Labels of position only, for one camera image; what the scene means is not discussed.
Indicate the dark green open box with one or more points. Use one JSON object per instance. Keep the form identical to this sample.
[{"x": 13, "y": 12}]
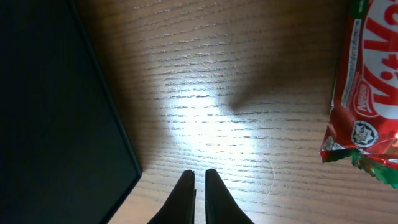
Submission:
[{"x": 65, "y": 155}]

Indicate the red KitKat bar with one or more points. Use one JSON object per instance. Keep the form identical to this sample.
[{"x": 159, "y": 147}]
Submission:
[{"x": 363, "y": 115}]

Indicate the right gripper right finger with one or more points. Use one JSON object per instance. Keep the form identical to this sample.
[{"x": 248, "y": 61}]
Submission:
[{"x": 220, "y": 206}]

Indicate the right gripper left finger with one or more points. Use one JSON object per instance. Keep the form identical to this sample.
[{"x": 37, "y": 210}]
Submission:
[{"x": 179, "y": 208}]

